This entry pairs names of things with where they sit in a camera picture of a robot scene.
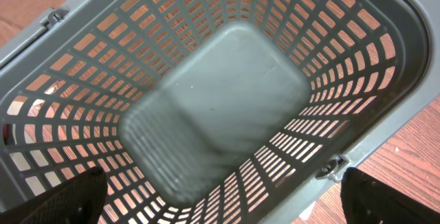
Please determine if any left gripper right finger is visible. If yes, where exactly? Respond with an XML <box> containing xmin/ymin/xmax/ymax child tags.
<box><xmin>340</xmin><ymin>167</ymin><xmax>439</xmax><ymax>224</ymax></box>

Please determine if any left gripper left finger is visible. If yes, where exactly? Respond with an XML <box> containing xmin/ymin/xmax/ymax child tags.
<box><xmin>1</xmin><ymin>166</ymin><xmax>107</xmax><ymax>224</ymax></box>

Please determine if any white tube with gold cap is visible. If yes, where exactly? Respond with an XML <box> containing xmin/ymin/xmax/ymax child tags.
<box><xmin>298</xmin><ymin>201</ymin><xmax>316</xmax><ymax>221</ymax></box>

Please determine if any grey plastic mesh basket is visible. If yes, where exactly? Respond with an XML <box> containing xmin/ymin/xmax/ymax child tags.
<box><xmin>1</xmin><ymin>0</ymin><xmax>439</xmax><ymax>223</ymax></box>

